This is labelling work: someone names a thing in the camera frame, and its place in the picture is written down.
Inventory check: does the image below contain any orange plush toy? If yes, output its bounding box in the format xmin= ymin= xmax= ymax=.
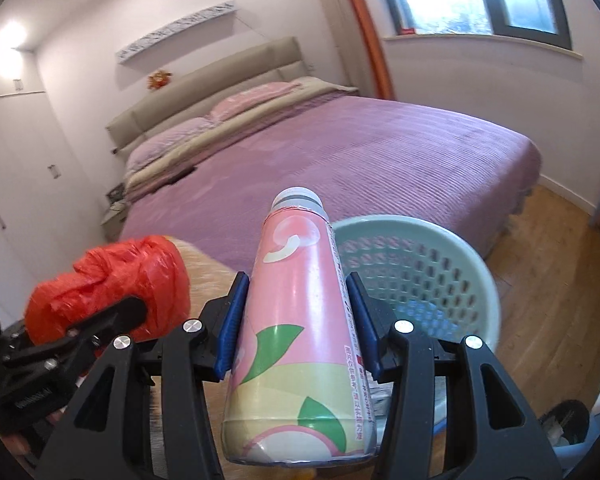
xmin=147 ymin=69 xmax=174 ymax=92

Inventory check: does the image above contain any white wardrobe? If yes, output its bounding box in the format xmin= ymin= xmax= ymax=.
xmin=0 ymin=50 xmax=114 ymax=312

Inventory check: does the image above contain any beige padded headboard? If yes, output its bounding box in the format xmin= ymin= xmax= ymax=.
xmin=105 ymin=36 xmax=315 ymax=162

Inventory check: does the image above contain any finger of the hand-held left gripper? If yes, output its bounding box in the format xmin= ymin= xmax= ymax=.
xmin=2 ymin=296 xmax=149 ymax=368

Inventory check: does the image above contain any person's left hand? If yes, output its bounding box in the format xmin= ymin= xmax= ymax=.
xmin=0 ymin=405 xmax=71 ymax=458

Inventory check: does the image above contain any white wall shelf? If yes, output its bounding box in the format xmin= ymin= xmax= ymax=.
xmin=115 ymin=2 xmax=237 ymax=65

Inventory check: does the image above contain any green plastic basket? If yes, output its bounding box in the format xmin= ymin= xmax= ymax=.
xmin=330 ymin=215 xmax=502 ymax=432

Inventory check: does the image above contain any pink drink bottle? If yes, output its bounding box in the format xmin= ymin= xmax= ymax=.
xmin=221 ymin=186 xmax=379 ymax=469

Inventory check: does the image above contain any beige nightstand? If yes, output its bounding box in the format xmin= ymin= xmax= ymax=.
xmin=101 ymin=200 xmax=131 ymax=241

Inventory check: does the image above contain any pink pillow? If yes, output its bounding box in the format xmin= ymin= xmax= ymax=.
xmin=125 ymin=117 xmax=216 ymax=174
xmin=210 ymin=80 xmax=306 ymax=124

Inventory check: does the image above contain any beige and orange curtain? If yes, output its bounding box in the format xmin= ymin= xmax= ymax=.
xmin=300 ymin=0 xmax=395 ymax=101

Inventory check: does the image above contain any ceiling spotlight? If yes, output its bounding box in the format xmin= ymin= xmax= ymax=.
xmin=0 ymin=22 xmax=29 ymax=51

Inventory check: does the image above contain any yellow and brown round rug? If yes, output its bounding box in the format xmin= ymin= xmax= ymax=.
xmin=145 ymin=237 xmax=242 ymax=480

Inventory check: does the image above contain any orange plastic bag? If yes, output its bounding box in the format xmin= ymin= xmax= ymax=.
xmin=24 ymin=235 xmax=191 ymax=377

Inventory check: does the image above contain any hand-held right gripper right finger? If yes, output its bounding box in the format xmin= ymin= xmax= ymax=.
xmin=345 ymin=271 xmax=564 ymax=480

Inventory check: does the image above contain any bed with pink bedspread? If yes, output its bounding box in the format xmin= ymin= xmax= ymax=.
xmin=102 ymin=35 xmax=544 ymax=282

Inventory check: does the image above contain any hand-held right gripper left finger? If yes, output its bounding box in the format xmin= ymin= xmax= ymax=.
xmin=32 ymin=271 xmax=253 ymax=480

